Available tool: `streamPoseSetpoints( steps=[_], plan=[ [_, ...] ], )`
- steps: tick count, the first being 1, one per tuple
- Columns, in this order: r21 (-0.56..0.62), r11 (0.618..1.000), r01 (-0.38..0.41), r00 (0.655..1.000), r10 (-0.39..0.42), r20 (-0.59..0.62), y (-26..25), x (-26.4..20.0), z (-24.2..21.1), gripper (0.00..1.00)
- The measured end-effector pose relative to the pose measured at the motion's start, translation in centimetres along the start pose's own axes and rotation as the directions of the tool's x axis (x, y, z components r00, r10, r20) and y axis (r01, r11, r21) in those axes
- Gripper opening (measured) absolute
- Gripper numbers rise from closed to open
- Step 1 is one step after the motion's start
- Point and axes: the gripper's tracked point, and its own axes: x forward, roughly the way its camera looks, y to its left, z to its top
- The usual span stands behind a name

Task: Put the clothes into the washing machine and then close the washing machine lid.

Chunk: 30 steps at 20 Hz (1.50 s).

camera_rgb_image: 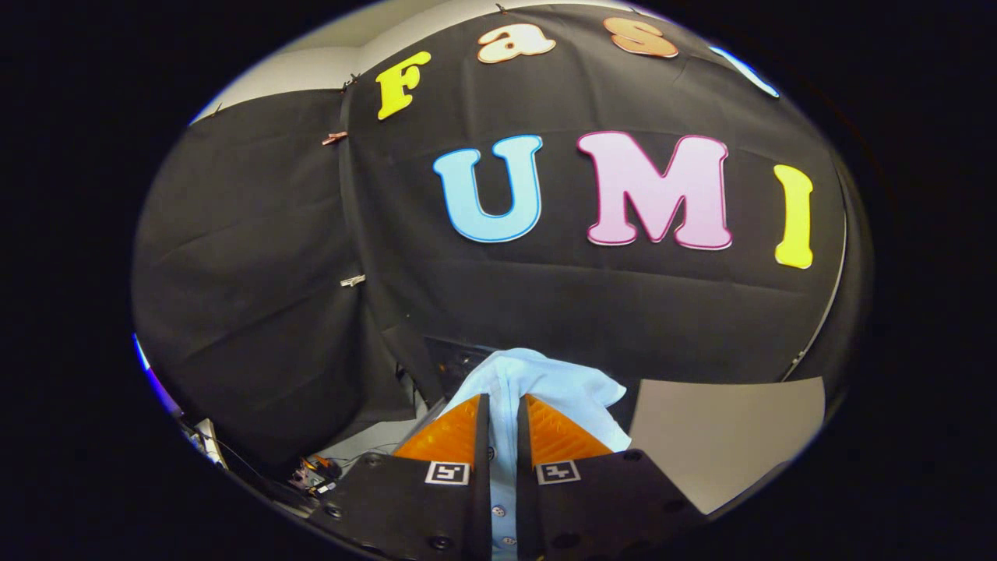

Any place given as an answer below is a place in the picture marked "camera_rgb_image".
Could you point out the white cloth clip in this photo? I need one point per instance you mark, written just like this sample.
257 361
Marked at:
353 280

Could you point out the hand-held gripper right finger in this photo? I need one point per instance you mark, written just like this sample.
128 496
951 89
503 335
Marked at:
523 467

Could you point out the small white object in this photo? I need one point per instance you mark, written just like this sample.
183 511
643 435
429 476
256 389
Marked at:
209 440

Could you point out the light blue shirt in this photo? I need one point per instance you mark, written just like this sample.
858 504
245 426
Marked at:
545 382

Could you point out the black backdrop cloth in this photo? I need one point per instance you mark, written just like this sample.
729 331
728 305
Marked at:
545 296

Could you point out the red cloth clip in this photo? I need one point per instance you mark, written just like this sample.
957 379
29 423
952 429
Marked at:
335 138

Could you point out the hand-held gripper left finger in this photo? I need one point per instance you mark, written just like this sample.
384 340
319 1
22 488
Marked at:
484 467

